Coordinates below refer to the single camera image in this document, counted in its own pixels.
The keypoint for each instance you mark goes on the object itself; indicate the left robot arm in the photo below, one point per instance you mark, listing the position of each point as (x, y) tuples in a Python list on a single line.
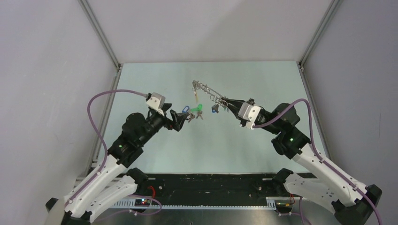
[(112, 179)]

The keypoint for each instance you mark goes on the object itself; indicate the right controller board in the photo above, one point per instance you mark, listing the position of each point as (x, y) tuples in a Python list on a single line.
[(284, 204)]

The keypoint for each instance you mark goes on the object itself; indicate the controller board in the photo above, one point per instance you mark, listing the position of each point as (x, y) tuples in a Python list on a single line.
[(142, 202), (284, 204)]

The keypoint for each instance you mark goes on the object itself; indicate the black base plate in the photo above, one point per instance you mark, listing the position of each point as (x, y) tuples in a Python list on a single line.
[(212, 189)]

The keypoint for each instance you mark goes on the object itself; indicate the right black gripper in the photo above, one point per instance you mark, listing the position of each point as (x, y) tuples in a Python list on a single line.
[(235, 105)]

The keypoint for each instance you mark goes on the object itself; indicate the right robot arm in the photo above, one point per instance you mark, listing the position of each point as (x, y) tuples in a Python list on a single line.
[(349, 200)]

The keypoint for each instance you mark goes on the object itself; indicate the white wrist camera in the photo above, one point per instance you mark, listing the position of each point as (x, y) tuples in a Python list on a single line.
[(248, 114), (156, 101)]

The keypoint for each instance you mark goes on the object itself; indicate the aluminium frame post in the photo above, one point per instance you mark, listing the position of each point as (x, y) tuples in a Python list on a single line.
[(321, 28), (89, 12)]

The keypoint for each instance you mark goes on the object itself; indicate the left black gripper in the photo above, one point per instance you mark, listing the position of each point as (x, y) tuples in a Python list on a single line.
[(178, 118)]

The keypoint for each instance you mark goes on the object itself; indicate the blue key tag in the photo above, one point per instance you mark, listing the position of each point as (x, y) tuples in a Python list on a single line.
[(186, 109)]

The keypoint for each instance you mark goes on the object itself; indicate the left aluminium frame post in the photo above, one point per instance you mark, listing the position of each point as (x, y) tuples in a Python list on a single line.
[(89, 12)]

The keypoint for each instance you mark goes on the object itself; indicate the keys with tags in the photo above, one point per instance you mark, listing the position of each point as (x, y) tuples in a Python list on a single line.
[(215, 108)]

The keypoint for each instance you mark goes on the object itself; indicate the right aluminium frame post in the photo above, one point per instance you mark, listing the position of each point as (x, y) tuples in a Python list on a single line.
[(321, 28)]

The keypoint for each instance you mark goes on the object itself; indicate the left controller board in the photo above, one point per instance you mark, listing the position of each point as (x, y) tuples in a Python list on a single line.
[(142, 202)]

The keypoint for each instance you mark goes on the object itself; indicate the green key tag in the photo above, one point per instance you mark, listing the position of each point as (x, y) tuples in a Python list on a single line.
[(195, 109)]

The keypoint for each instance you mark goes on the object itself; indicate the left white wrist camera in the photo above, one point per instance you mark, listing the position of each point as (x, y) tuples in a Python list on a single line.
[(156, 101)]

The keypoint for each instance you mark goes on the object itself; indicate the large metal keyring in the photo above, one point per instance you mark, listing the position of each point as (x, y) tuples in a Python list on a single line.
[(213, 95)]

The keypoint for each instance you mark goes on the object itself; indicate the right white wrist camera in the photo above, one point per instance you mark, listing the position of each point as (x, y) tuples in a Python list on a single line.
[(248, 114)]

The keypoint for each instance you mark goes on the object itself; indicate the brass keys on table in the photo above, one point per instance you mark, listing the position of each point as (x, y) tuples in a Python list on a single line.
[(199, 114)]

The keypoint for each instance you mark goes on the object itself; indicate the slotted cable duct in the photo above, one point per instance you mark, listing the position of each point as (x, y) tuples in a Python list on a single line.
[(131, 204)]

